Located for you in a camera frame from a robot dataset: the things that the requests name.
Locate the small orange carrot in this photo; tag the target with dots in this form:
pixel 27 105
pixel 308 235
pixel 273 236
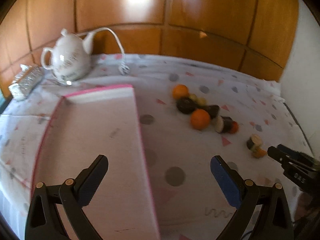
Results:
pixel 258 153

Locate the person right hand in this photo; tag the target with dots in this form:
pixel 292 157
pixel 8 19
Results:
pixel 303 205

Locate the dark round fruit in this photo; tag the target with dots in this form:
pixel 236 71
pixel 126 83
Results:
pixel 186 105

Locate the silver tissue box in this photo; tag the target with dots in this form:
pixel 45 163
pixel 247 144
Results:
pixel 25 81

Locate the patterned white tablecloth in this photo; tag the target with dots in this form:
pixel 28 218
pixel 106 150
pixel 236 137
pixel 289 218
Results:
pixel 188 201

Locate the dark avocado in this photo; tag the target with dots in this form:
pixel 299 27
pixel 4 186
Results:
pixel 212 110

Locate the cut pale vegetable piece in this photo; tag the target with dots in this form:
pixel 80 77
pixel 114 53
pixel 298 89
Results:
pixel 254 142

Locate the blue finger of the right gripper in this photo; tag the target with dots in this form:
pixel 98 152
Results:
pixel 297 154

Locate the white ceramic electric kettle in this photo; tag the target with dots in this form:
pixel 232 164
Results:
pixel 70 58

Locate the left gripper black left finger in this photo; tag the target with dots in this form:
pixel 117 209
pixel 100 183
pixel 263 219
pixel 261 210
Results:
pixel 44 221

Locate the pink white shallow box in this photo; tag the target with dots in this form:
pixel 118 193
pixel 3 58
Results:
pixel 102 121

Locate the small yellow-green fruit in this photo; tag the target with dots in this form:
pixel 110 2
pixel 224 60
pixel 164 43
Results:
pixel 201 102
pixel 193 97

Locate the orange mandarin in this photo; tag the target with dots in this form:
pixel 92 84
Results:
pixel 200 119
pixel 180 91

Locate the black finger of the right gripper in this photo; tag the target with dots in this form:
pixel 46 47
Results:
pixel 278 153

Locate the small red tomato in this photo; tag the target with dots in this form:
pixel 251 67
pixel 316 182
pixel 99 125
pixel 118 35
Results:
pixel 235 127

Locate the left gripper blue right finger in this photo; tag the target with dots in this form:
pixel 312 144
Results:
pixel 274 220

